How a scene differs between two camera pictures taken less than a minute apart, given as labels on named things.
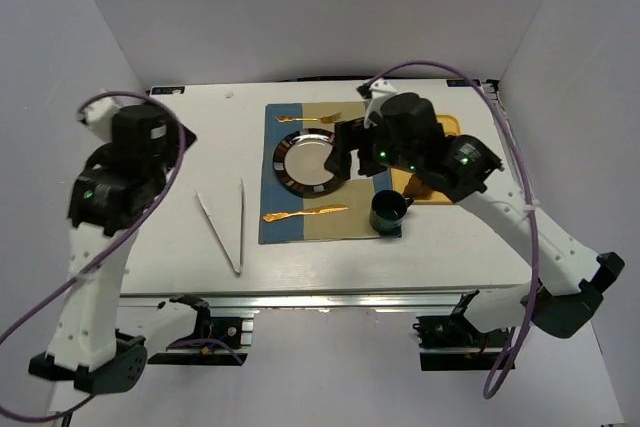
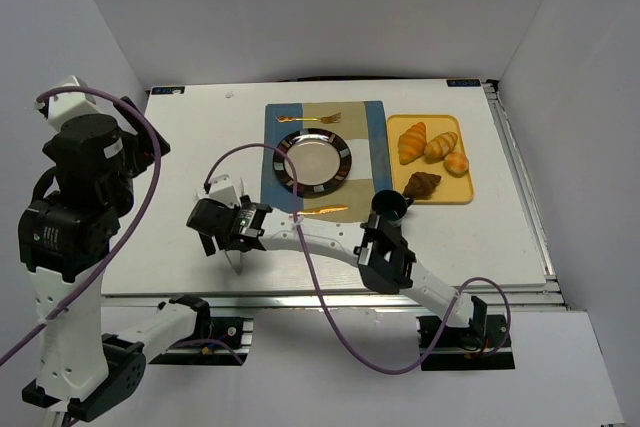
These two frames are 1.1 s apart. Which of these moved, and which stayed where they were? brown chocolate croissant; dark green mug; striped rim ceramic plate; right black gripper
Moved: right black gripper
Stayed: dark green mug; striped rim ceramic plate; brown chocolate croissant
